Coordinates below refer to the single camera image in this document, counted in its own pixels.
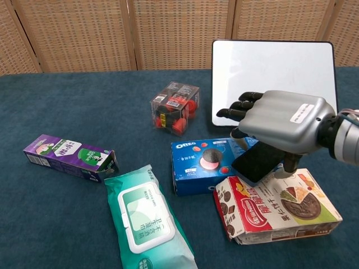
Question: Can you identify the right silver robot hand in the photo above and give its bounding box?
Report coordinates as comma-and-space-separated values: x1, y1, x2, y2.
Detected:
215, 90, 337, 179

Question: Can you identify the black blue whiteboard eraser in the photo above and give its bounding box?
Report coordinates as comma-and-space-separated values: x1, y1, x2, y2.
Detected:
230, 141, 286, 188

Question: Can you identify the white magnetic whiteboard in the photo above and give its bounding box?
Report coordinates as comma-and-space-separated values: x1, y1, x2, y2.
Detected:
210, 39, 340, 128

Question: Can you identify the red white wafer biscuit box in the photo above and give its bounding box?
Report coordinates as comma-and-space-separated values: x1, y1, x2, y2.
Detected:
213, 168, 343, 246

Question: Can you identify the blue Oreo cookie box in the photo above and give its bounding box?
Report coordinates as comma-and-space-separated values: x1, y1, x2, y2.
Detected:
171, 136, 287, 197

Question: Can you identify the clear box with red caps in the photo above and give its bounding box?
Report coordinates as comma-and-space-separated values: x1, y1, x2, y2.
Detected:
149, 81, 201, 137

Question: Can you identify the green wet wipes pack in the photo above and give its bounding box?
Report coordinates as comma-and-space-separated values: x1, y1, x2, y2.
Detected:
103, 164, 199, 269

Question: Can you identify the woven bamboo folding screen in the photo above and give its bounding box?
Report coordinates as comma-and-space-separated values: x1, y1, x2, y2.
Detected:
0, 0, 359, 76

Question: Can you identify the purple toothpaste box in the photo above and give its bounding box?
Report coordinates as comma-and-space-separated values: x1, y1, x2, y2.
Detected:
22, 133, 120, 184

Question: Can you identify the teal table cloth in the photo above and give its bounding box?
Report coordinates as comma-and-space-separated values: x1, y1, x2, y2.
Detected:
0, 66, 359, 269

